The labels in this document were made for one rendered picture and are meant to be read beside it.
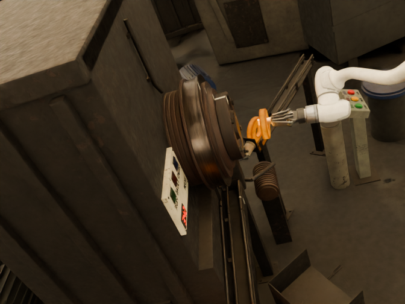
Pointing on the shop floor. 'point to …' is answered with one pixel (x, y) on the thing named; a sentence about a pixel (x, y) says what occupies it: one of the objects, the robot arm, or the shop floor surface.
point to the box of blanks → (351, 26)
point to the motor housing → (272, 202)
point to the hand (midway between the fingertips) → (264, 121)
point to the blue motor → (189, 73)
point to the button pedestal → (360, 141)
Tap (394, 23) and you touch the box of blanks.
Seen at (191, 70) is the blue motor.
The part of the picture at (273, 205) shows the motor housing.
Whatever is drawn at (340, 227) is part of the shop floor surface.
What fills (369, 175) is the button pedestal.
